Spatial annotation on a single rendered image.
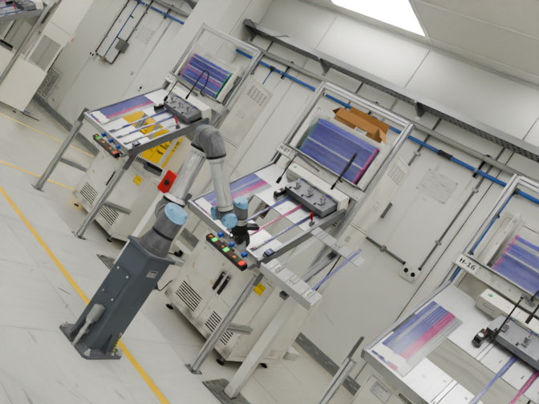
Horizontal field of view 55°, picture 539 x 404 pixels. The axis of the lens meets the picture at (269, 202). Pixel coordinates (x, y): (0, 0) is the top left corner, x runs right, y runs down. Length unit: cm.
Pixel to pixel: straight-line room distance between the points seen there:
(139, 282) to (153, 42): 548
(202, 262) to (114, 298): 112
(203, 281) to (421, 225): 206
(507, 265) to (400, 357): 76
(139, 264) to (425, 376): 139
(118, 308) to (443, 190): 308
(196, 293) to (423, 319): 151
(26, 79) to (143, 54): 160
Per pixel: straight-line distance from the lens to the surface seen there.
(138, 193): 413
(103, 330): 259
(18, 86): 706
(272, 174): 356
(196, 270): 356
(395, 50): 550
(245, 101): 436
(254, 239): 305
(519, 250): 295
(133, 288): 252
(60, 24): 702
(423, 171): 483
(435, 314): 282
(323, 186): 335
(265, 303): 322
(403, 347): 264
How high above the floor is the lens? 118
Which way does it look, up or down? 3 degrees down
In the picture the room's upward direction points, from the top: 34 degrees clockwise
